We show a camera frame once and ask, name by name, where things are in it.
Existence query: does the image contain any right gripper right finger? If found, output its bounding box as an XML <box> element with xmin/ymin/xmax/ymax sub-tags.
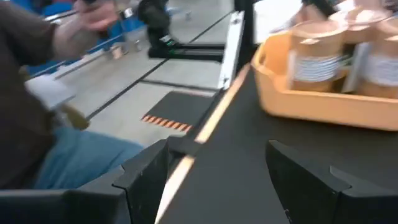
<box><xmin>266</xmin><ymin>140</ymin><xmax>398</xmax><ymax>224</ymax></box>

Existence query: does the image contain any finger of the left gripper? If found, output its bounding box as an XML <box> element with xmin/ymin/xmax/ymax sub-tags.
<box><xmin>303</xmin><ymin>0</ymin><xmax>340</xmax><ymax>16</ymax></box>

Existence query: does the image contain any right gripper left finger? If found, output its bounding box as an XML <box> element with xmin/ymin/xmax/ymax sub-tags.
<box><xmin>0</xmin><ymin>139</ymin><xmax>171</xmax><ymax>224</ymax></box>

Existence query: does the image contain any person's forearm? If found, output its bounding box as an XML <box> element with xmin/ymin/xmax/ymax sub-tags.
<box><xmin>51</xmin><ymin>17</ymin><xmax>103</xmax><ymax>62</ymax></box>

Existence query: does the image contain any yellow-orange plastic bin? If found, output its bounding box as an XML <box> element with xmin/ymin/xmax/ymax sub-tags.
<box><xmin>251</xmin><ymin>29</ymin><xmax>398</xmax><ymax>131</ymax></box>

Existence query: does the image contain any silver aluminium extrusion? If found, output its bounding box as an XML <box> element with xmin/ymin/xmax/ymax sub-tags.
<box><xmin>217</xmin><ymin>11</ymin><xmax>246</xmax><ymax>90</ymax></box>

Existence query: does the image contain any person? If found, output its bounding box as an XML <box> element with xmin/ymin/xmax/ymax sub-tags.
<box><xmin>0</xmin><ymin>0</ymin><xmax>146</xmax><ymax>191</ymax></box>

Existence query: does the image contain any white paper sheet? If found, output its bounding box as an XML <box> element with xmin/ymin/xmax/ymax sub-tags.
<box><xmin>24</xmin><ymin>74</ymin><xmax>75</xmax><ymax>110</ymax></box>

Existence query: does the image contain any black floor mat striped edge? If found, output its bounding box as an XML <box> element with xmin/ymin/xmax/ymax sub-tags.
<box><xmin>141</xmin><ymin>90</ymin><xmax>216</xmax><ymax>132</ymax></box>

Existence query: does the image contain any black machine base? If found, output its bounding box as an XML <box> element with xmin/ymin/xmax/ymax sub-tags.
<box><xmin>136</xmin><ymin>0</ymin><xmax>226</xmax><ymax>63</ymax></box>

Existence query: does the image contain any person's hand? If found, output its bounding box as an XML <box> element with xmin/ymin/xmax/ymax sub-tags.
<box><xmin>73</xmin><ymin>0</ymin><xmax>120</xmax><ymax>32</ymax></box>

